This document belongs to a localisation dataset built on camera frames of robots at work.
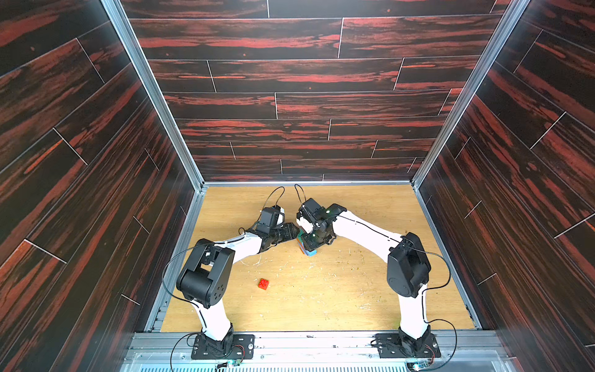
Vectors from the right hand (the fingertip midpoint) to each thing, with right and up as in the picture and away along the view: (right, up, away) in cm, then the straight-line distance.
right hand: (313, 241), depth 91 cm
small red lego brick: (-19, -15, -4) cm, 25 cm away
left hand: (-6, +3, +4) cm, 8 cm away
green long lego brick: (-6, +3, -7) cm, 9 cm away
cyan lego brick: (-1, -4, -3) cm, 5 cm away
